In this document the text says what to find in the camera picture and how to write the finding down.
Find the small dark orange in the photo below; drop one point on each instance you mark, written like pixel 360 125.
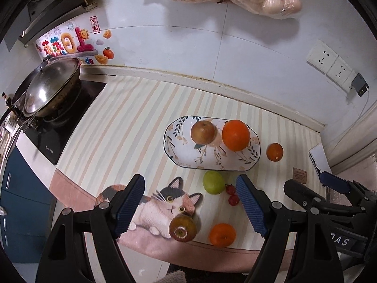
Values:
pixel 275 152

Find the striped cat print table mat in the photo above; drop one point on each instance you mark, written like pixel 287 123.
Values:
pixel 142 126

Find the red cherry tomato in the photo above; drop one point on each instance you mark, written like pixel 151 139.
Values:
pixel 233 200
pixel 230 189

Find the steel wok with lid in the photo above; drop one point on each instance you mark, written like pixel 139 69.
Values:
pixel 43 93

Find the black induction cooktop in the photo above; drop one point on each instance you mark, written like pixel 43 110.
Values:
pixel 51 133

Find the floral oval ceramic plate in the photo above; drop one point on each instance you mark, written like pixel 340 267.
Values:
pixel 184 152

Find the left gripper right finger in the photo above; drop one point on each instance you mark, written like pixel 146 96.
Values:
pixel 261 212

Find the black range hood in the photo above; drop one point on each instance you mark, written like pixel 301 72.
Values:
pixel 27 20

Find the blue kitchen cabinet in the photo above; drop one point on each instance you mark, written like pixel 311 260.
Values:
pixel 29 208

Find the white wall socket panel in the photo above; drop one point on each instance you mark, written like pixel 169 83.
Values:
pixel 329 63

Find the green apple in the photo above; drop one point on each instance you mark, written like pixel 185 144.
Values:
pixel 213 182

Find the black plug adapter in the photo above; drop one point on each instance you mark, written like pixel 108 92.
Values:
pixel 360 85

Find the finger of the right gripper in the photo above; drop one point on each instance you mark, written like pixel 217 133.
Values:
pixel 335 183

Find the large orange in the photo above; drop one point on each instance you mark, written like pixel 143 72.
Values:
pixel 235 135

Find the dark brown apple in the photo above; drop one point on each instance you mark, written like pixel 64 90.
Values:
pixel 182 228

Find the mandarin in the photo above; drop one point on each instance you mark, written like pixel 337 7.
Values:
pixel 222 235

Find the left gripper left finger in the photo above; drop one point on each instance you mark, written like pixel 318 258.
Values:
pixel 124 205

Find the colourful wall stickers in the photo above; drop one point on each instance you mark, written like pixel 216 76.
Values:
pixel 85 37

